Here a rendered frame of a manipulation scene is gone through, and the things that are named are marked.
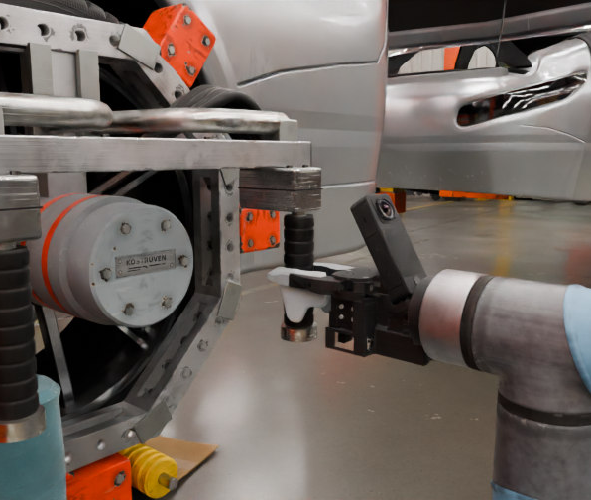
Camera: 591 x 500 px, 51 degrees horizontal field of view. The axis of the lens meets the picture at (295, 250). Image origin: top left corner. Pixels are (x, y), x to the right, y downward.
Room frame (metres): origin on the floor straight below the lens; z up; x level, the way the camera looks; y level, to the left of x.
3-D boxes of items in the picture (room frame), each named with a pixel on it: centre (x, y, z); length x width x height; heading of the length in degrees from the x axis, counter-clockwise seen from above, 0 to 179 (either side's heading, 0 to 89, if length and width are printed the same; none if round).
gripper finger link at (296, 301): (0.69, 0.00, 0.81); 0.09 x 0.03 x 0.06; 57
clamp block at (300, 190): (0.74, 0.02, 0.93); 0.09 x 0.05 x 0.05; 49
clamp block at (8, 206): (0.49, 0.24, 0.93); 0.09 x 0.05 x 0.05; 49
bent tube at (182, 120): (0.74, 0.13, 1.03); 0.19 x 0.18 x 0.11; 49
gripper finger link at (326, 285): (0.66, -0.03, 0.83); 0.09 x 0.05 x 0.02; 57
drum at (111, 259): (0.70, 0.23, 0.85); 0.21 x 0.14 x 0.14; 49
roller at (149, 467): (0.91, 0.28, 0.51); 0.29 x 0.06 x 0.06; 49
